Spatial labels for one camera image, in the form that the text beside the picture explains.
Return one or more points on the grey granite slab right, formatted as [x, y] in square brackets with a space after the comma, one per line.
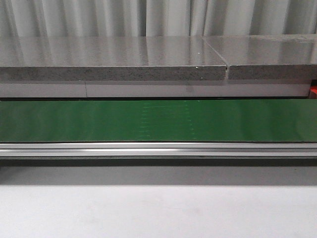
[276, 57]

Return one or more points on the grey granite slab left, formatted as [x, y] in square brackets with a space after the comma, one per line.
[109, 59]

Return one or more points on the grey granite slab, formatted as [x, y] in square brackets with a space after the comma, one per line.
[276, 57]
[109, 59]

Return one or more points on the green conveyor belt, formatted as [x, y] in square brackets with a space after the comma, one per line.
[258, 120]

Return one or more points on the grey pleated curtain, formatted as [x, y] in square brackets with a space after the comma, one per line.
[156, 17]

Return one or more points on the red plastic tray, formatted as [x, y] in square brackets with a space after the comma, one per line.
[313, 92]

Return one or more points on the aluminium conveyor frame rail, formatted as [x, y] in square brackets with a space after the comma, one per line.
[161, 149]

